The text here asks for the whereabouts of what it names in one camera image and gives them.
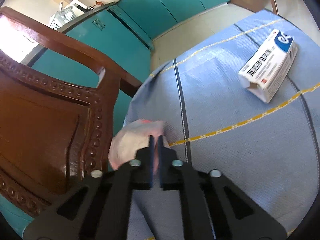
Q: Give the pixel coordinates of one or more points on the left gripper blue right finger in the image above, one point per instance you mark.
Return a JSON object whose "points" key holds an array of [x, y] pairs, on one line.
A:
{"points": [[160, 149]]}

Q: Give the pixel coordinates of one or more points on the white blue medicine box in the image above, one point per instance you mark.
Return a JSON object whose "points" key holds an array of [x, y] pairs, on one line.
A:
{"points": [[265, 71]]}

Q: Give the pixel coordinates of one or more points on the pink plastic bag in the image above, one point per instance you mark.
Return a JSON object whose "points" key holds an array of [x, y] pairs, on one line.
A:
{"points": [[133, 137]]}

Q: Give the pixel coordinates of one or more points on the brown sauce bottle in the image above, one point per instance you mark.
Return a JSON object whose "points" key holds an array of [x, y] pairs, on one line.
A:
{"points": [[99, 3]]}

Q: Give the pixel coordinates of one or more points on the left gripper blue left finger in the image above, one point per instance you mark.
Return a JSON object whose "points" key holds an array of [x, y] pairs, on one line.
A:
{"points": [[151, 156]]}

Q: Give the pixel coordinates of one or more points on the brown wooden chair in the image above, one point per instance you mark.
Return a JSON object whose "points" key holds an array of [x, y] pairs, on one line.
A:
{"points": [[53, 133]]}

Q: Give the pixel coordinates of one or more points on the blue grey tablecloth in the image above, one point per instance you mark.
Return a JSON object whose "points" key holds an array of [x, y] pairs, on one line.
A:
{"points": [[269, 150]]}

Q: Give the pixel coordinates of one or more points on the teal kitchen cabinets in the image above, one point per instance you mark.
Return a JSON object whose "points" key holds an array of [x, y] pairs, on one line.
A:
{"points": [[117, 41]]}

